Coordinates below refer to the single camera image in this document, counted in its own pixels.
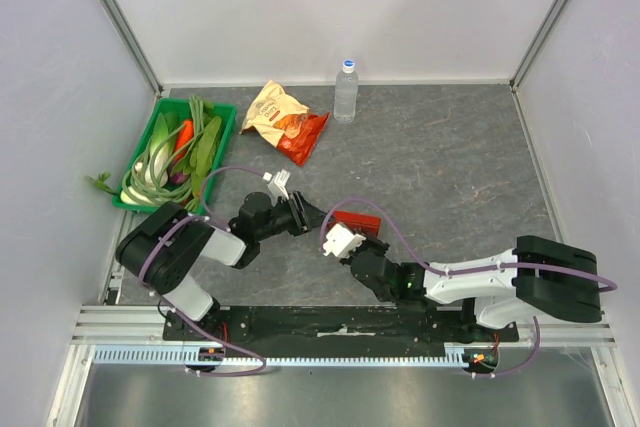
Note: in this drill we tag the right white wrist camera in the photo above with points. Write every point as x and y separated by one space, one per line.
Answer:
340 241

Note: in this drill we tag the clear water bottle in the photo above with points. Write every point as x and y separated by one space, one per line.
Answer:
346 91

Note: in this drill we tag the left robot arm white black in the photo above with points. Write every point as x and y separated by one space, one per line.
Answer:
162 250

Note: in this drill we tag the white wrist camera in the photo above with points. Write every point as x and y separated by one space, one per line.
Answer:
277 183
340 241

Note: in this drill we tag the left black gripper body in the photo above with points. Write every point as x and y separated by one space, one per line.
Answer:
281 218

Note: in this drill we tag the chips bag beige orange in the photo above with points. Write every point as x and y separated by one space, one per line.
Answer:
285 123

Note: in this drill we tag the green leaf outside tray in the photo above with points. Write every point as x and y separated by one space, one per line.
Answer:
100 182

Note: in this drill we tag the red paper box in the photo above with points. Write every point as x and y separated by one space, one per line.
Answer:
357 222

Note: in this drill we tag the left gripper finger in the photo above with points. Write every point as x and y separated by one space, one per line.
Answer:
298 202
310 216

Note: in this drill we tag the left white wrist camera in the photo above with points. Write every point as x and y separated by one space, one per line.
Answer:
277 183

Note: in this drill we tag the bok choy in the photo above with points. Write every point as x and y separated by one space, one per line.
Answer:
144 183

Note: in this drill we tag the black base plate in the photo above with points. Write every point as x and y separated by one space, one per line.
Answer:
349 331

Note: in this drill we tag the green plastic tray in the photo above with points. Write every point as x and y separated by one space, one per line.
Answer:
181 107

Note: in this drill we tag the purple eggplant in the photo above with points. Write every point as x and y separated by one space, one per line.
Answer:
179 175

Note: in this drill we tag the orange carrot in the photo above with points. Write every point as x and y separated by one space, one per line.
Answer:
185 135

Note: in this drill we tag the green long beans bundle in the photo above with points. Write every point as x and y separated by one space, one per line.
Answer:
176 159

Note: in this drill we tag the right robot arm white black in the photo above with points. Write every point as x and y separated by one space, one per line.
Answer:
536 276

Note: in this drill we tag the green leafy vegetable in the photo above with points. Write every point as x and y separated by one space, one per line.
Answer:
198 160

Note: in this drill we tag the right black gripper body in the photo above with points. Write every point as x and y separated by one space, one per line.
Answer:
365 247

